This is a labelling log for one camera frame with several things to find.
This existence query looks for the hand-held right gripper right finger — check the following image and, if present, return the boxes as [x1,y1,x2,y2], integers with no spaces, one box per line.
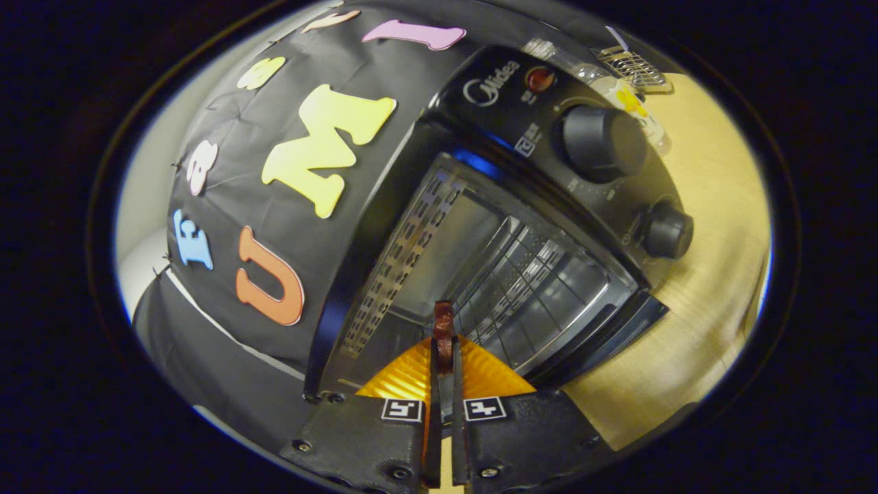
[449,335,618,494]

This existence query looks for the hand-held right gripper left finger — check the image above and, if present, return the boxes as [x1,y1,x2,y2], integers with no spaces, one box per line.
[280,336,443,494]

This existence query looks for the brown meat piece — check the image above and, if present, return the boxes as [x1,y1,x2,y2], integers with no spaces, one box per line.
[432,301,457,375]

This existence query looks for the black electric oven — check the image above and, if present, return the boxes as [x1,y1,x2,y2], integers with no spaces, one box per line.
[302,45,695,405]

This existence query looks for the clear glass bottle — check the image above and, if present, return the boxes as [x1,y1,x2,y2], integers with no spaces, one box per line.
[523,38,673,157]

